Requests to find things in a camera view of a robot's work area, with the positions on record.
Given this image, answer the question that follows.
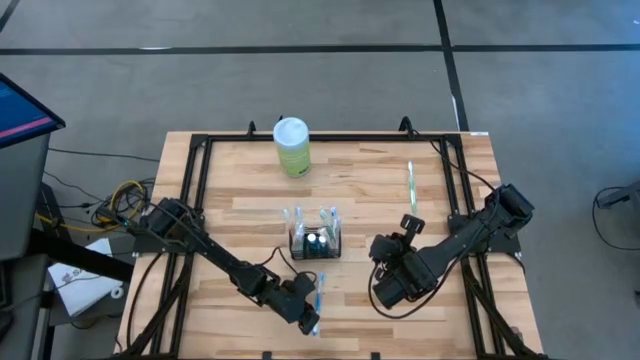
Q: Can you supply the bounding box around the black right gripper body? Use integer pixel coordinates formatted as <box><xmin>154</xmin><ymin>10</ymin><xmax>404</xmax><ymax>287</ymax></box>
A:
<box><xmin>397</xmin><ymin>244</ymin><xmax>436</xmax><ymax>296</ymax></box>

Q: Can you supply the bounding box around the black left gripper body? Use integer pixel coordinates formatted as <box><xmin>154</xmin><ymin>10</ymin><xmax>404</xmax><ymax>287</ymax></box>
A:
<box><xmin>262</xmin><ymin>282</ymin><xmax>306</xmax><ymax>324</ymax></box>

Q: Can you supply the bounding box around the green wipes canister white lid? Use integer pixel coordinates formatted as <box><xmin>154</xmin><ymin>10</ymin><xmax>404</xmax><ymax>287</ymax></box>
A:
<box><xmin>272</xmin><ymin>116</ymin><xmax>312</xmax><ymax>179</ymax></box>

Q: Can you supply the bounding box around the white box beside table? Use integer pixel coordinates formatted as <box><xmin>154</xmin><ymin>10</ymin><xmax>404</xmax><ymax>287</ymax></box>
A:
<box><xmin>47</xmin><ymin>237</ymin><xmax>125</xmax><ymax>318</ymax></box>

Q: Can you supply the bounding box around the black stand beam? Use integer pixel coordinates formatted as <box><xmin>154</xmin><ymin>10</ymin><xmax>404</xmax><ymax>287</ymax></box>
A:
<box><xmin>27</xmin><ymin>227</ymin><xmax>135</xmax><ymax>284</ymax></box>

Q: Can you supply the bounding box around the grey stand foot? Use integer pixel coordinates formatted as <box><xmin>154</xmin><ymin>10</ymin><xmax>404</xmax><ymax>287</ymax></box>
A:
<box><xmin>595</xmin><ymin>179</ymin><xmax>640</xmax><ymax>210</ymax></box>

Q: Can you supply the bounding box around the grey cabinet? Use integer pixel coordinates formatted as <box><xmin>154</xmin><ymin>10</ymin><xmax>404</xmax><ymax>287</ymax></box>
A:
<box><xmin>0</xmin><ymin>132</ymin><xmax>52</xmax><ymax>262</ymax></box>

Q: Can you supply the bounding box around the blue screen monitor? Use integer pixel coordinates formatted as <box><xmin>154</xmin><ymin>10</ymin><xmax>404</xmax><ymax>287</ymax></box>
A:
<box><xmin>0</xmin><ymin>72</ymin><xmax>67</xmax><ymax>150</ymax></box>

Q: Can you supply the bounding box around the black right camera cable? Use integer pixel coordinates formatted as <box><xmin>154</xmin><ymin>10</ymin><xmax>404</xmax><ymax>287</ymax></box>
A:
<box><xmin>367</xmin><ymin>259</ymin><xmax>469</xmax><ymax>320</ymax></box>

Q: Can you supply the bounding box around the black camera cable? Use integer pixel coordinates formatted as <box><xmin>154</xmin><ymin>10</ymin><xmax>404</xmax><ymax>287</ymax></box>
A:
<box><xmin>367</xmin><ymin>259</ymin><xmax>469</xmax><ymax>320</ymax></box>
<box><xmin>259</xmin><ymin>245</ymin><xmax>319</xmax><ymax>281</ymax></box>

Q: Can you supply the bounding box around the black wire caddy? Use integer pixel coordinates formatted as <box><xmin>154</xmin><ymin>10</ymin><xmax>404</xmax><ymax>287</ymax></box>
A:
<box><xmin>288</xmin><ymin>223</ymin><xmax>343</xmax><ymax>261</ymax></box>

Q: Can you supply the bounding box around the black left camera cable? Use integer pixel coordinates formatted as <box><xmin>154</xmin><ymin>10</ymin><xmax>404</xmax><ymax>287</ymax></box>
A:
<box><xmin>259</xmin><ymin>245</ymin><xmax>319</xmax><ymax>281</ymax></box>

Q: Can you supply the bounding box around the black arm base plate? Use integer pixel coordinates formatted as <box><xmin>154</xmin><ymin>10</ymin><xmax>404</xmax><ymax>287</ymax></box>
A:
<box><xmin>448</xmin><ymin>215</ymin><xmax>522</xmax><ymax>255</ymax></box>
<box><xmin>132</xmin><ymin>214</ymin><xmax>205</xmax><ymax>255</ymax></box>

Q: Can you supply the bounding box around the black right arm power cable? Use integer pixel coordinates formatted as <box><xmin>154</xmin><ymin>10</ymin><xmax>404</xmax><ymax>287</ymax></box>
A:
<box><xmin>412</xmin><ymin>128</ymin><xmax>501</xmax><ymax>194</ymax></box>

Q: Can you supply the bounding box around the black aluminium table frame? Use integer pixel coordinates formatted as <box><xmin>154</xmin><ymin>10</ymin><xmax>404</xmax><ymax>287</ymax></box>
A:
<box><xmin>117</xmin><ymin>116</ymin><xmax>549</xmax><ymax>360</ymax></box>

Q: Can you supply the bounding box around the black floor cable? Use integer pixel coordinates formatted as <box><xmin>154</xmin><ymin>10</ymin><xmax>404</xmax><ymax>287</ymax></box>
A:
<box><xmin>591</xmin><ymin>185</ymin><xmax>640</xmax><ymax>252</ymax></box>
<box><xmin>47</xmin><ymin>147</ymin><xmax>161</xmax><ymax>164</ymax></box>

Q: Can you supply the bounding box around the yellow cable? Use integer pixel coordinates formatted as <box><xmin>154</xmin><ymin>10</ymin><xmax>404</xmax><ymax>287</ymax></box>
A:
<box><xmin>35</xmin><ymin>179</ymin><xmax>149</xmax><ymax>235</ymax></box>

